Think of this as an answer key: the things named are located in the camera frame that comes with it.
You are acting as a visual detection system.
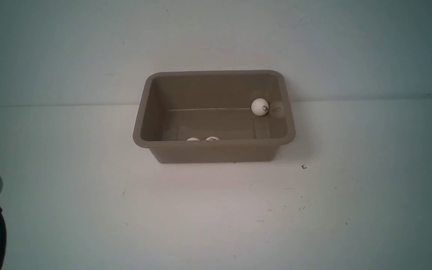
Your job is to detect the tan plastic bin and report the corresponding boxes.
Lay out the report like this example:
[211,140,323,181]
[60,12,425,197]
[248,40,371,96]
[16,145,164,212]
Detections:
[132,70,296,164]

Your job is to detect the white table-tennis ball front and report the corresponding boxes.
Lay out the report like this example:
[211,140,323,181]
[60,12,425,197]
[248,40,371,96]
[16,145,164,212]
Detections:
[250,99,270,116]

